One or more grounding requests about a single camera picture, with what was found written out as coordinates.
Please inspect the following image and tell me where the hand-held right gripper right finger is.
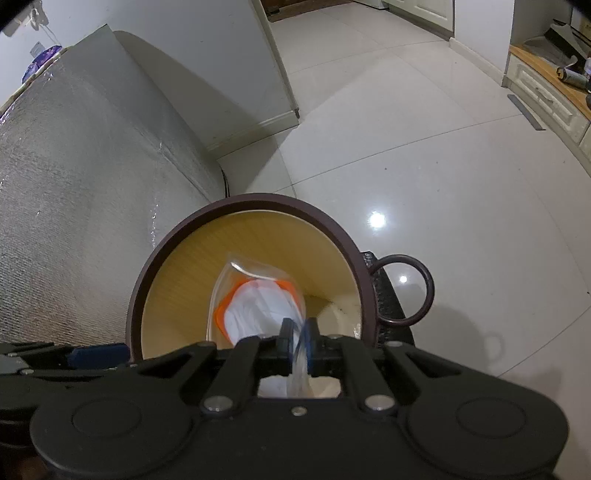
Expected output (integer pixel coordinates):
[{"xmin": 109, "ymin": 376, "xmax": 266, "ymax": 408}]
[{"xmin": 306, "ymin": 320, "xmax": 468, "ymax": 415}]

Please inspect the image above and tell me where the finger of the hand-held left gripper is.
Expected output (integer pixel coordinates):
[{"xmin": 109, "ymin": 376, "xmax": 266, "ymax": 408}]
[{"xmin": 0, "ymin": 340, "xmax": 131, "ymax": 384}]

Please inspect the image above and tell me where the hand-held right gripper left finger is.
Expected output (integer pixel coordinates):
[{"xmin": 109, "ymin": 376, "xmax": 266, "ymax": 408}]
[{"xmin": 131, "ymin": 320, "xmax": 293, "ymax": 415}]

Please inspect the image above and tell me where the clear bag with orange-white contents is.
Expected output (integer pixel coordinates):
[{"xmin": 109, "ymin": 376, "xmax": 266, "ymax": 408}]
[{"xmin": 208, "ymin": 251, "xmax": 326, "ymax": 398}]

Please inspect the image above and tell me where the brown round trash bin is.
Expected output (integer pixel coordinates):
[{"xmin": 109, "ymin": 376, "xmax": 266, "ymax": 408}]
[{"xmin": 126, "ymin": 194, "xmax": 435, "ymax": 365}]

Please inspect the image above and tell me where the silver insulation mat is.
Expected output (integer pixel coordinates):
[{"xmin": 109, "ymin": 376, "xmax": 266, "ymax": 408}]
[{"xmin": 0, "ymin": 25, "xmax": 227, "ymax": 347}]

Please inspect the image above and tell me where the purple plastic packet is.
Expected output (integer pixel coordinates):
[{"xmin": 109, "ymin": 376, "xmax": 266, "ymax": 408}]
[{"xmin": 21, "ymin": 45, "xmax": 63, "ymax": 84}]

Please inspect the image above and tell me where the grey flat strip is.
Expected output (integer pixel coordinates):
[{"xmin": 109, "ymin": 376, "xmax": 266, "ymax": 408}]
[{"xmin": 508, "ymin": 95, "xmax": 546, "ymax": 133}]

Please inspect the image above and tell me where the white cabinet with wooden top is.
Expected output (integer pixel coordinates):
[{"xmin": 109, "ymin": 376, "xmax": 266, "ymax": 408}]
[{"xmin": 502, "ymin": 37, "xmax": 591, "ymax": 160}]

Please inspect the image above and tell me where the white cabinet door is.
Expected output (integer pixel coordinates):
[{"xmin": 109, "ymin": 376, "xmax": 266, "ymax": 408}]
[{"xmin": 382, "ymin": 0, "xmax": 455, "ymax": 38}]

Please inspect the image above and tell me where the grey tube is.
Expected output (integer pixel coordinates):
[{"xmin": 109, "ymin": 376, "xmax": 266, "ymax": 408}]
[{"xmin": 556, "ymin": 66, "xmax": 591, "ymax": 89}]

